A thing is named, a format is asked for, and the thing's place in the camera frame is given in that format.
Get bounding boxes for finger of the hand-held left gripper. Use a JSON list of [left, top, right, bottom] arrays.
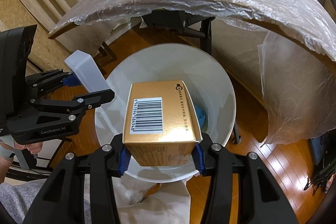
[[29, 89, 115, 120], [25, 69, 80, 99]]

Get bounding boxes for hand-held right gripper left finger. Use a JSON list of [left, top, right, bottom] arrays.
[[22, 133, 132, 224]]

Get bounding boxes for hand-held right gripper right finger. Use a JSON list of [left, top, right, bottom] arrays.
[[193, 133, 309, 224]]

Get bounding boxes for translucent white bin lid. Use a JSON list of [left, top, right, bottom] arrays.
[[64, 50, 111, 94]]

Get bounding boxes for gold cardboard box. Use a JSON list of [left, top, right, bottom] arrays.
[[123, 80, 202, 167]]

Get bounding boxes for white round bin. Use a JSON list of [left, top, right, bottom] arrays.
[[94, 43, 236, 184]]

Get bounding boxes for person's left forearm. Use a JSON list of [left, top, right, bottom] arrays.
[[0, 153, 12, 184]]

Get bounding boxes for person's left hand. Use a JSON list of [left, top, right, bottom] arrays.
[[13, 140, 44, 156]]

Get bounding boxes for blue crumpled item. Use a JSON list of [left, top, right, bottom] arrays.
[[194, 105, 209, 128]]

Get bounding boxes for white cloth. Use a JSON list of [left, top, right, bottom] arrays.
[[112, 174, 192, 224]]

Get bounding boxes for person's grey trouser leg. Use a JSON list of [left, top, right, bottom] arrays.
[[0, 178, 53, 224]]

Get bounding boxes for blue bag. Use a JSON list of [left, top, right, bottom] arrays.
[[308, 135, 328, 165]]

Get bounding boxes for black backpack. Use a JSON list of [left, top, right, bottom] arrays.
[[306, 156, 333, 193]]

